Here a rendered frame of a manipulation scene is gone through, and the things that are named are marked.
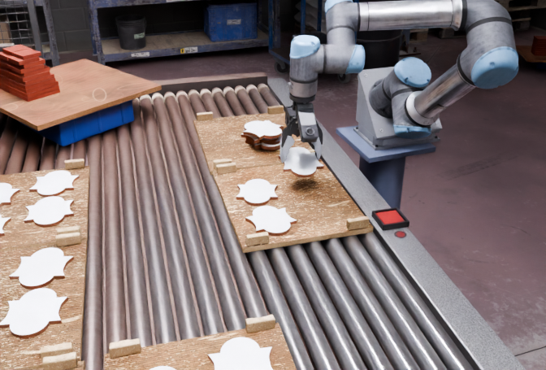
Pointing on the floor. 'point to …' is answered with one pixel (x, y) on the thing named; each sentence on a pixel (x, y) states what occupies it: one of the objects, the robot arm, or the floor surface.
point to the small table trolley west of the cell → (282, 66)
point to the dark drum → (390, 48)
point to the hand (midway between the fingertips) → (301, 160)
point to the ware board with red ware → (537, 57)
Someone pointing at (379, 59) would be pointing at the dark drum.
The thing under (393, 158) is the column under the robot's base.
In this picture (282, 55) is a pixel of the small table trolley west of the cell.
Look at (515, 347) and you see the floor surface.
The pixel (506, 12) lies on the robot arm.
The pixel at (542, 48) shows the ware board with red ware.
